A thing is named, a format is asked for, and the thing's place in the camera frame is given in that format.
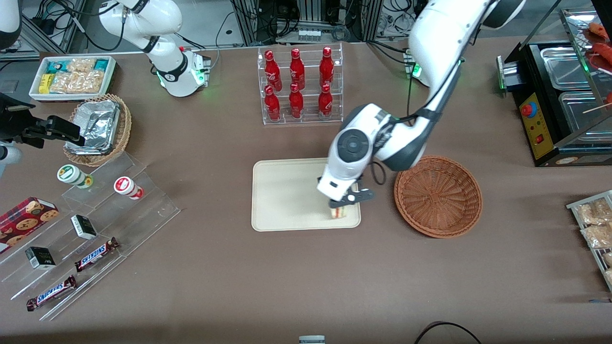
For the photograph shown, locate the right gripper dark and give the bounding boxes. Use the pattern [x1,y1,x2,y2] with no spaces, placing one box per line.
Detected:
[0,93,87,177]

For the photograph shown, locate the small tan wicker basket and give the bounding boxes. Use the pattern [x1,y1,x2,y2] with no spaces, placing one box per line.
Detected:
[63,94,132,167]

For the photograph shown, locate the cream plastic tray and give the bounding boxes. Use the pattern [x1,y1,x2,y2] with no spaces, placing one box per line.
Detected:
[251,157,361,232]

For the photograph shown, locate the round brown wicker basket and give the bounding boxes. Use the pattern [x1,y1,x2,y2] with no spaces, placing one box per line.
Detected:
[394,155,483,238]

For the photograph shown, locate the silver foil container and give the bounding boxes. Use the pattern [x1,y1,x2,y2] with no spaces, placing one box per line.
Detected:
[72,99,121,154]

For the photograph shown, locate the green lid white cup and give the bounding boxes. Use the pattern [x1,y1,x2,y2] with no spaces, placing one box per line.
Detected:
[57,164,94,190]

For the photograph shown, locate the white snack bin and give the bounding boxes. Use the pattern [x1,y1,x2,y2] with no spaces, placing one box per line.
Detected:
[29,55,118,103]

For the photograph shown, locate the red lid white cup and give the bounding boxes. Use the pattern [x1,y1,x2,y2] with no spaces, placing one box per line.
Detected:
[113,176,144,201]

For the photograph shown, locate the clear acrylic bottle rack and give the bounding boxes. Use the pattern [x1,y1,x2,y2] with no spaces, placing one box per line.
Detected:
[257,42,344,126]

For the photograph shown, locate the small black box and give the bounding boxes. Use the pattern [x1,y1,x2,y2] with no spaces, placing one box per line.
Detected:
[70,214,98,240]
[24,246,57,270]

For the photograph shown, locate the red soda bottle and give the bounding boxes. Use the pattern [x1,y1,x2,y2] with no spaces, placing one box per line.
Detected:
[318,84,334,119]
[290,48,306,90]
[264,49,283,92]
[263,85,282,121]
[319,46,335,89]
[289,83,305,119]

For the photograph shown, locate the red cookie box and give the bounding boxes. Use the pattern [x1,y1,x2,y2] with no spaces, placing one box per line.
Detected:
[0,196,60,255]

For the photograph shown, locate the clear acrylic stepped stand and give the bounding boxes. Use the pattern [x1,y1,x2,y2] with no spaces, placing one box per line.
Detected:
[0,152,181,322]

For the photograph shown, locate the Snickers bar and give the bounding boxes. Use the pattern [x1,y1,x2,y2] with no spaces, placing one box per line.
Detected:
[26,275,77,312]
[74,237,120,273]

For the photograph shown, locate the black hot dog roller machine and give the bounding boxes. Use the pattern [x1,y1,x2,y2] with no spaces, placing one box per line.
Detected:
[496,7,612,167]

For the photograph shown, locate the grey metal snack rack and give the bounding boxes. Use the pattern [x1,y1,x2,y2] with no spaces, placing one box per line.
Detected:
[567,190,612,292]

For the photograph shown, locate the steel food pan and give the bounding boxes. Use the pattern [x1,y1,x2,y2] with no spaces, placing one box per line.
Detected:
[540,46,592,91]
[558,91,612,133]

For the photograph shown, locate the red sausage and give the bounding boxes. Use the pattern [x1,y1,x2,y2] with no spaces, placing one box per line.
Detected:
[588,21,612,41]
[592,42,612,65]

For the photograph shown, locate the black floor cable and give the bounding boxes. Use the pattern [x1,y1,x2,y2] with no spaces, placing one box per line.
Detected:
[414,321,482,344]

